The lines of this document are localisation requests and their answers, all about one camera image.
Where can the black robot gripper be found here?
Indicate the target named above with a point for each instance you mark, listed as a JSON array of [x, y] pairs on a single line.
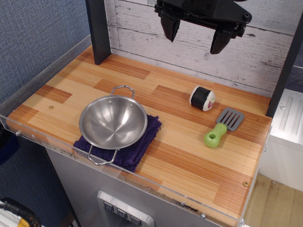
[[209, 13]]

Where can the black and white sushi roll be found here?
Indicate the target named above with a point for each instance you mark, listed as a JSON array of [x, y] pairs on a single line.
[[202, 98]]

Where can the steel bowl with wire handles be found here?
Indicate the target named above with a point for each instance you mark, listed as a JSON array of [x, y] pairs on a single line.
[[113, 122]]

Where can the green and grey toy spatula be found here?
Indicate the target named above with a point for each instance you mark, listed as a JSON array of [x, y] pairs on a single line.
[[228, 120]]

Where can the purple cloth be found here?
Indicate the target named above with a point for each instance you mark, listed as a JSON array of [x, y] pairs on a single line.
[[129, 157]]

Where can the white metal cabinet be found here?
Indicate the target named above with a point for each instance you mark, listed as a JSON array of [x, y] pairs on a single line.
[[282, 159]]

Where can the clear acrylic table guard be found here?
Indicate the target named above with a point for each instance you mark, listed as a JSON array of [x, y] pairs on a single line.
[[179, 180]]

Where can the silver dispenser button panel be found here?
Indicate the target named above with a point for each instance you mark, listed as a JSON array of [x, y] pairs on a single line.
[[118, 213]]

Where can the dark grey right post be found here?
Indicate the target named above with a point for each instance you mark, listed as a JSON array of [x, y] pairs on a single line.
[[287, 19]]

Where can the dark grey post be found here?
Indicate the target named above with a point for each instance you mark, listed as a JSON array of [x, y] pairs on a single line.
[[98, 30], [287, 19]]

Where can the dark grey left post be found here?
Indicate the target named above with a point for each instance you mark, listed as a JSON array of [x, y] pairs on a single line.
[[98, 30]]

